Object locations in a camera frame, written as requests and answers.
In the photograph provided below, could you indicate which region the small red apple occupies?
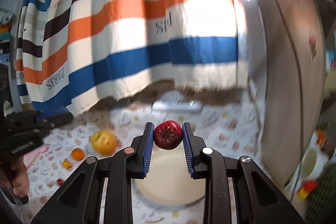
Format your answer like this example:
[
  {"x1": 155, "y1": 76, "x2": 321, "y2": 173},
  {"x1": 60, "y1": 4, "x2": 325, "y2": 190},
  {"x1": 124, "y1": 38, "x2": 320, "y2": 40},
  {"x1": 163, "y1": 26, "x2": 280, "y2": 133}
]
[
  {"x1": 153, "y1": 120, "x2": 183, "y2": 150},
  {"x1": 56, "y1": 178, "x2": 64, "y2": 186}
]

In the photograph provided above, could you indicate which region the yellow cherry tomato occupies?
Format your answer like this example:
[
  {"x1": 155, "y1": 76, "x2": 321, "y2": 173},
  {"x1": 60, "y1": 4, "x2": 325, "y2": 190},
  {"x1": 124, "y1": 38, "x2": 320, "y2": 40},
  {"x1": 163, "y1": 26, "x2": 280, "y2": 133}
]
[{"x1": 62, "y1": 159, "x2": 73, "y2": 169}]

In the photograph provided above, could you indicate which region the small orange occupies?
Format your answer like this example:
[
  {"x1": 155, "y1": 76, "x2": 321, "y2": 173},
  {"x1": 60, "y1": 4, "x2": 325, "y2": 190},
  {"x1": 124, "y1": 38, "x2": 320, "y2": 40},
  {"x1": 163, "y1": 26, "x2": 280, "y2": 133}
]
[{"x1": 71, "y1": 148, "x2": 85, "y2": 161}]

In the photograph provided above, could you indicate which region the large yellow apple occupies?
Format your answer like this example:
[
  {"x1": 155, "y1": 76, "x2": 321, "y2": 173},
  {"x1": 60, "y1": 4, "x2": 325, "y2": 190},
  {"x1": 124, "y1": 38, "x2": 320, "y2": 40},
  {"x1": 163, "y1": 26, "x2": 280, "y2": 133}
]
[{"x1": 89, "y1": 130, "x2": 118, "y2": 156}]

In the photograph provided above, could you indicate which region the person left hand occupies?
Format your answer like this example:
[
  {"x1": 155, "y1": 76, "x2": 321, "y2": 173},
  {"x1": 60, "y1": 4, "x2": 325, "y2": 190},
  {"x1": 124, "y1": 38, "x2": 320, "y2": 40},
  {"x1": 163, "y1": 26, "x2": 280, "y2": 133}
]
[{"x1": 1, "y1": 156, "x2": 30, "y2": 197}]

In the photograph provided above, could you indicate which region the pink plastic toy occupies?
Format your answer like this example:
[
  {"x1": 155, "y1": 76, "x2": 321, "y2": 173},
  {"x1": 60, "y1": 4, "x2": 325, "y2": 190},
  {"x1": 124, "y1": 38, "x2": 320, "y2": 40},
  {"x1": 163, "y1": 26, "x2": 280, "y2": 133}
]
[{"x1": 23, "y1": 145, "x2": 49, "y2": 169}]

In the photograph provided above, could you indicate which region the red yellow toy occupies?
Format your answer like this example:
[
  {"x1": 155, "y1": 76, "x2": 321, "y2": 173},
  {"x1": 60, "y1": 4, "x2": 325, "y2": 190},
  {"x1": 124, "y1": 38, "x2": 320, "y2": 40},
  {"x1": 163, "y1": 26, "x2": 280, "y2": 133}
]
[{"x1": 297, "y1": 180, "x2": 318, "y2": 200}]

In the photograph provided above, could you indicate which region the white cup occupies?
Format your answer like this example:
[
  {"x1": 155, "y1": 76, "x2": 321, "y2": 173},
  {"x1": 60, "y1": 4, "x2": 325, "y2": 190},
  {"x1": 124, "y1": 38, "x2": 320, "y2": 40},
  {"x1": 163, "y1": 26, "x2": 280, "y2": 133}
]
[{"x1": 300, "y1": 148, "x2": 329, "y2": 181}]

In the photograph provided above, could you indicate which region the baby bear print cloth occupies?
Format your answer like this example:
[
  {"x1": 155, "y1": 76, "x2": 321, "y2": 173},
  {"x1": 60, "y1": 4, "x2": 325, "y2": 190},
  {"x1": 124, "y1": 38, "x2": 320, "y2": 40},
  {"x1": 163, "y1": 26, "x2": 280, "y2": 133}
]
[{"x1": 13, "y1": 85, "x2": 265, "y2": 223}]

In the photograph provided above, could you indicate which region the cream round plate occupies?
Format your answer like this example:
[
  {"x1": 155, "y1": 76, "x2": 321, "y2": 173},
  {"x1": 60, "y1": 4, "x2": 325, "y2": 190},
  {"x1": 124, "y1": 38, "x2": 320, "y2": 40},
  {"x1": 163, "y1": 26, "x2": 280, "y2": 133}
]
[{"x1": 134, "y1": 145, "x2": 206, "y2": 207}]

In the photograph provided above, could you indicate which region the striped Paris blanket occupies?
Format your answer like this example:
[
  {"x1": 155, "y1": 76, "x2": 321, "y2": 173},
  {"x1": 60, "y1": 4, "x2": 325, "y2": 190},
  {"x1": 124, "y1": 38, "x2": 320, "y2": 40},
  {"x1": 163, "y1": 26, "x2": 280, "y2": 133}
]
[{"x1": 15, "y1": 0, "x2": 248, "y2": 114}]

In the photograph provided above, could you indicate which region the storage shelf with boxes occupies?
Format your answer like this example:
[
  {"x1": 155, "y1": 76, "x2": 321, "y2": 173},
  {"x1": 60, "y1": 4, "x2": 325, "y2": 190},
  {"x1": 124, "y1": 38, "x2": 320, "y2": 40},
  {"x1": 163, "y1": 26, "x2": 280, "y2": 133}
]
[{"x1": 0, "y1": 9, "x2": 15, "y2": 112}]

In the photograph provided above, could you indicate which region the white remote control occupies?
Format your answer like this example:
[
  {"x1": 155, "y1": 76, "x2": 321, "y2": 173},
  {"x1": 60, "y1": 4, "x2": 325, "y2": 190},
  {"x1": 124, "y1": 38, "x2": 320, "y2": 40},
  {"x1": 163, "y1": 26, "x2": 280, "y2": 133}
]
[{"x1": 151, "y1": 98, "x2": 203, "y2": 113}]

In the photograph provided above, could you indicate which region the wooden headboard panel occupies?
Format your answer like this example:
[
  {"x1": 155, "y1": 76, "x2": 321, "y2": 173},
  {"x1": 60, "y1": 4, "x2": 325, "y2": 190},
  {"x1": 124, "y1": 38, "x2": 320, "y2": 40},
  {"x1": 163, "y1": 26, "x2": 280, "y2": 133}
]
[{"x1": 260, "y1": 0, "x2": 325, "y2": 187}]

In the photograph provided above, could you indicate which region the black cable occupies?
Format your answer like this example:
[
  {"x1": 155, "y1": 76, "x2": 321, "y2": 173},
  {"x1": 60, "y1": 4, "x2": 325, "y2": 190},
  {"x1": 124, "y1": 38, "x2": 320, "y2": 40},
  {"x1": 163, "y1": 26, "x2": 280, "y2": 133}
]
[{"x1": 273, "y1": 0, "x2": 306, "y2": 201}]

